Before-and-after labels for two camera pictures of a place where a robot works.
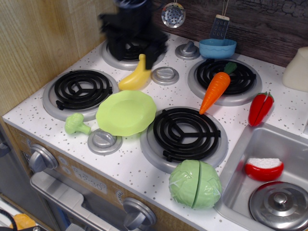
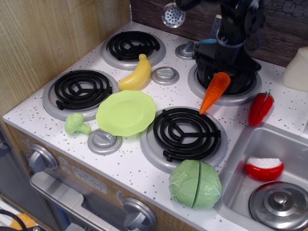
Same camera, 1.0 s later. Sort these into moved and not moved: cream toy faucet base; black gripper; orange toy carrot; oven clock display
Moved: black gripper
Not moved: oven clock display; orange toy carrot; cream toy faucet base
